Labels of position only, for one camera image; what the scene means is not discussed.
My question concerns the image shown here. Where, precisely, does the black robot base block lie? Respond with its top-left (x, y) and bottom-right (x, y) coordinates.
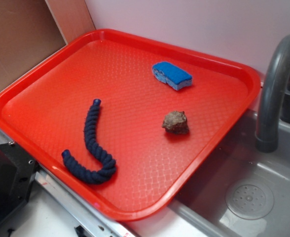
top-left (0, 143), bottom-right (37, 218)

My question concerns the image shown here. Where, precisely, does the brown rock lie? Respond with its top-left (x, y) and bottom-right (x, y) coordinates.
top-left (162, 111), bottom-right (189, 134)

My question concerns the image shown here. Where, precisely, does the red plastic tray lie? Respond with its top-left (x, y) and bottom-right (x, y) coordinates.
top-left (0, 29), bottom-right (260, 221)

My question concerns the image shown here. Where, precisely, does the blue sponge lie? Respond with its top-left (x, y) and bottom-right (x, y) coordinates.
top-left (152, 62), bottom-right (192, 91)

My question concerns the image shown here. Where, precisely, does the grey toy sink basin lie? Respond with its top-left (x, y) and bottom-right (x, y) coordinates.
top-left (170, 108), bottom-right (290, 237)

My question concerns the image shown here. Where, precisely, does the grey toy faucet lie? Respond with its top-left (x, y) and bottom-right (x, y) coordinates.
top-left (255, 35), bottom-right (290, 153)

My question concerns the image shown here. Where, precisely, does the brown cardboard panel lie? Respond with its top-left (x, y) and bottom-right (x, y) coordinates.
top-left (0, 0), bottom-right (95, 92)

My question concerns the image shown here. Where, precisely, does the navy blue rope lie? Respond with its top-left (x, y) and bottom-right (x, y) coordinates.
top-left (61, 99), bottom-right (117, 185)

